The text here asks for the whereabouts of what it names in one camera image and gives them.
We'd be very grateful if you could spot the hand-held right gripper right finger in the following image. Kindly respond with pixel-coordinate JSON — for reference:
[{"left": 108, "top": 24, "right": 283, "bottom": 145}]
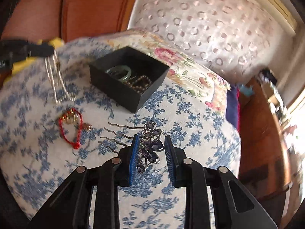
[{"left": 164, "top": 135, "right": 278, "bottom": 229}]

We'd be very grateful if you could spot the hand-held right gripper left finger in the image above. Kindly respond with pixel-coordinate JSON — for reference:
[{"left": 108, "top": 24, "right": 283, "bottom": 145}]
[{"left": 27, "top": 134, "right": 140, "bottom": 229}]

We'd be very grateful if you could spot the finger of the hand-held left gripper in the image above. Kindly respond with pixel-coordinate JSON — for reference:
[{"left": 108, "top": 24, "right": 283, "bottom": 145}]
[{"left": 14, "top": 40, "right": 55, "bottom": 58}]

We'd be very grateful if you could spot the purple butterfly hair comb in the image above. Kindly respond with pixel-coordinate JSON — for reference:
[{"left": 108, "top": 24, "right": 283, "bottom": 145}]
[{"left": 98, "top": 121, "right": 165, "bottom": 173}]

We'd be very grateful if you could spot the pearl necklace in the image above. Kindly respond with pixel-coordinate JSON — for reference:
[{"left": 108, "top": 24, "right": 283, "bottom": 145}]
[{"left": 44, "top": 50, "right": 77, "bottom": 104}]

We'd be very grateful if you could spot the black square box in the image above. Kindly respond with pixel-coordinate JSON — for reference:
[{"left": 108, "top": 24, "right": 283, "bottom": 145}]
[{"left": 89, "top": 46, "right": 170, "bottom": 113}]

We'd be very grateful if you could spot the red string bracelet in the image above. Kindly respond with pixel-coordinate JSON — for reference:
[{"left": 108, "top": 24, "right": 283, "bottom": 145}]
[{"left": 58, "top": 108, "right": 93, "bottom": 150}]

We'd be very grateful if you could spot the green jade bangle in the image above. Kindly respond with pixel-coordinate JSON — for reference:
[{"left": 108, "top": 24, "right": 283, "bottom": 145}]
[{"left": 105, "top": 65, "right": 133, "bottom": 82}]

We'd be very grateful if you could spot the brown bead bracelet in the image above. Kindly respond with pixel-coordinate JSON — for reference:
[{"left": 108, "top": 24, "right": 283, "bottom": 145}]
[{"left": 124, "top": 75, "right": 153, "bottom": 94}]

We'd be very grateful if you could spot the yellow plush toy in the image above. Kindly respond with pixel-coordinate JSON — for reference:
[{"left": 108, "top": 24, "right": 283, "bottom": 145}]
[{"left": 10, "top": 37, "right": 64, "bottom": 77}]

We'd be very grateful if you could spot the blue floral blanket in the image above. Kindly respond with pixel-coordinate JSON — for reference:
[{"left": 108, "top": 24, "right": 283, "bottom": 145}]
[{"left": 0, "top": 38, "right": 242, "bottom": 229}]

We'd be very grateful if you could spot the wooden wardrobe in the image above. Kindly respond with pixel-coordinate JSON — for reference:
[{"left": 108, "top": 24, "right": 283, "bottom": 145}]
[{"left": 0, "top": 0, "right": 143, "bottom": 44}]

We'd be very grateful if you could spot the navy blanket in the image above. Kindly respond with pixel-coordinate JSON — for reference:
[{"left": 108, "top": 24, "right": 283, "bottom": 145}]
[{"left": 225, "top": 86, "right": 241, "bottom": 130}]

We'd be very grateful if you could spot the wooden cabinet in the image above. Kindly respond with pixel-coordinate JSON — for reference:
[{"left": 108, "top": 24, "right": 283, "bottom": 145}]
[{"left": 238, "top": 76, "right": 301, "bottom": 229}]

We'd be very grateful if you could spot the pink floral quilt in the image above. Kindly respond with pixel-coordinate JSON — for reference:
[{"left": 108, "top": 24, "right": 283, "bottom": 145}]
[{"left": 105, "top": 27, "right": 232, "bottom": 113}]

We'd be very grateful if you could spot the blue plastic bag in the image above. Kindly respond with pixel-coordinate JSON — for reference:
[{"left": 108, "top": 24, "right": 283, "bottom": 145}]
[{"left": 239, "top": 83, "right": 253, "bottom": 96}]

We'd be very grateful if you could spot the pile of dark clutter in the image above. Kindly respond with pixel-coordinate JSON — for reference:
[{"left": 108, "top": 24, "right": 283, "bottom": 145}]
[{"left": 258, "top": 69, "right": 279, "bottom": 84}]

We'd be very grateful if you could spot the circle patterned sheer curtain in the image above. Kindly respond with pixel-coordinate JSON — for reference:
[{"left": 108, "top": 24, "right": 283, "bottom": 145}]
[{"left": 127, "top": 0, "right": 298, "bottom": 82}]

